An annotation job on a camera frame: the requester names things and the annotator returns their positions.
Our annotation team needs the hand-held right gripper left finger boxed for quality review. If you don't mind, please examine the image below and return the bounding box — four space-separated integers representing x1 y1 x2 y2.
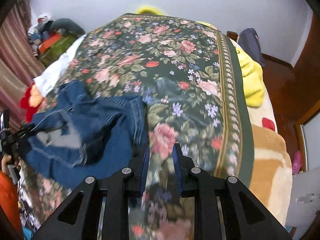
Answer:
32 145 150 240

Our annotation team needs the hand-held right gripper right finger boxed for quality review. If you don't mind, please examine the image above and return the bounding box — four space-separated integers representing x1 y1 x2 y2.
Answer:
172 143 293 240

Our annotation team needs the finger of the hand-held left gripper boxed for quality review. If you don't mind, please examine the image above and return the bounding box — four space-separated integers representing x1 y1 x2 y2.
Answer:
14 123 36 140

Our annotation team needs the blue denim jacket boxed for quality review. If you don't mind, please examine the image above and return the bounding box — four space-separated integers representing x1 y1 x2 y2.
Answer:
19 79 150 189

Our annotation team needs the pile of clothes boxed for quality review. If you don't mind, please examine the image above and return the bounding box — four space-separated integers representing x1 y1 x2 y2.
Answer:
27 14 62 53

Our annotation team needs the person's left hand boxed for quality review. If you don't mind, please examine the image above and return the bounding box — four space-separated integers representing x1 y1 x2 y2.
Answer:
1 154 20 172

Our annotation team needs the red plush toy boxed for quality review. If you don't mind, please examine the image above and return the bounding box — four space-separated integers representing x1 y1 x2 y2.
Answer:
19 85 48 123

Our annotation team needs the white shirt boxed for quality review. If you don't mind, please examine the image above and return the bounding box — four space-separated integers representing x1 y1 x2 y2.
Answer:
32 36 84 97

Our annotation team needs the striped brown curtain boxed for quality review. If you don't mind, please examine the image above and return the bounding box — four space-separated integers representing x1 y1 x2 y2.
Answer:
0 0 47 130

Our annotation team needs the pile of small clutter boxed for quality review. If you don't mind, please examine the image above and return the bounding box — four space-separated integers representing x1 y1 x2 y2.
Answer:
16 165 40 240

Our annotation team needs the green storage bag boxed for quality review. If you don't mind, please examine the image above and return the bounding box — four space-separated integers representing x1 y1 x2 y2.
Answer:
39 34 78 68

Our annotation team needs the dark floral blanket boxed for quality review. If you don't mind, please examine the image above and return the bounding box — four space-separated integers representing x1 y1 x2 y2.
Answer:
19 14 254 240

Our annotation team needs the orange box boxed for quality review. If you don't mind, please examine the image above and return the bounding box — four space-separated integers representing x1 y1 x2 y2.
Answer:
39 34 63 53

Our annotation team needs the beige plush blanket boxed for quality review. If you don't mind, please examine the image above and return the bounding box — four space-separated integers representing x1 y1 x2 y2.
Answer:
246 87 293 228

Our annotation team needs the grey plush pillow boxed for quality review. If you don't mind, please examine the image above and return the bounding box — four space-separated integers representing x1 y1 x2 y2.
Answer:
50 18 85 35

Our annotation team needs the yellow blanket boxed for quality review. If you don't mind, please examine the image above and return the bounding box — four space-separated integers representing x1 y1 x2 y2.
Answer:
136 6 265 108

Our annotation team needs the pink slipper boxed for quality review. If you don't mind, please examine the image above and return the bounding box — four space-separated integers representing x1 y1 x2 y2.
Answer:
292 150 302 174

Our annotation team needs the white sliding wardrobe door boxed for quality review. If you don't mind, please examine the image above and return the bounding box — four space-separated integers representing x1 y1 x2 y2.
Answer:
301 120 320 173

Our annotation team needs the grey-blue garment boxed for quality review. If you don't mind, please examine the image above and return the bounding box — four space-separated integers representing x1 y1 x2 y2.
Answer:
237 28 266 67

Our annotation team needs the wooden wardrobe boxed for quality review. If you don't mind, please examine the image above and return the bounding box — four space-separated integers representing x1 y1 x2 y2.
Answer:
290 11 320 175

